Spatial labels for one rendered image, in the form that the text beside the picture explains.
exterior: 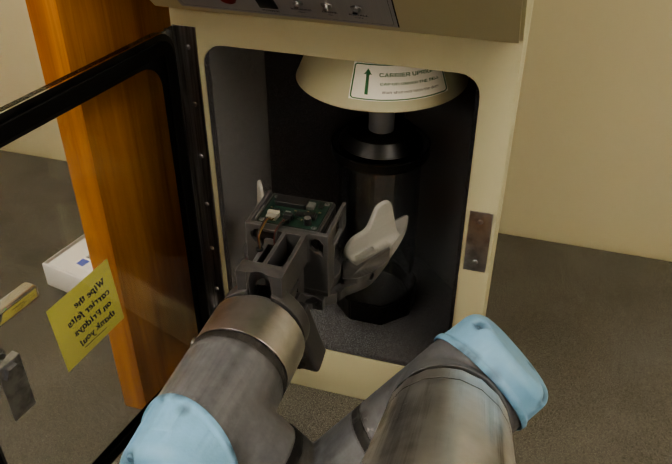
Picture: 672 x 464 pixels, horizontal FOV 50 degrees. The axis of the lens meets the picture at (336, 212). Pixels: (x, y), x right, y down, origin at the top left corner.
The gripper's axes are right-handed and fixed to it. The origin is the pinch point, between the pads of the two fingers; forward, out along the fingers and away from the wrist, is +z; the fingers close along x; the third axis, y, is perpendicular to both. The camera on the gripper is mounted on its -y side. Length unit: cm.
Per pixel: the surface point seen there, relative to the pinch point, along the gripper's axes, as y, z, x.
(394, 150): 3.8, 7.3, -4.1
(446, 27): 21.0, -3.0, -9.8
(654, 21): 8, 44, -31
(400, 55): 16.8, 0.8, -5.6
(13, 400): -3.8, -27.5, 18.2
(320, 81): 12.0, 3.9, 2.7
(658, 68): 2, 44, -33
